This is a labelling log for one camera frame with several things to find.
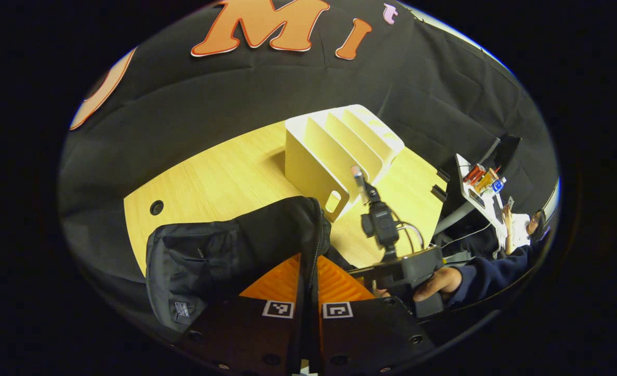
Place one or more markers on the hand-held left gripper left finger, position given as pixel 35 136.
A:
pixel 299 329

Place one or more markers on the black table clamp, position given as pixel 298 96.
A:
pixel 443 175
pixel 439 193

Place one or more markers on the small blue container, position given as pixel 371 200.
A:
pixel 499 185

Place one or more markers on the white bookshelf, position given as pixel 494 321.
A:
pixel 308 162

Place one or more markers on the red can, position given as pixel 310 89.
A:
pixel 474 174

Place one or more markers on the black schoolbag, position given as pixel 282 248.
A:
pixel 224 250

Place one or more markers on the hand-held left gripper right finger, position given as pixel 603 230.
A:
pixel 314 334

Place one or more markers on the white side table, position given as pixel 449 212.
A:
pixel 488 211

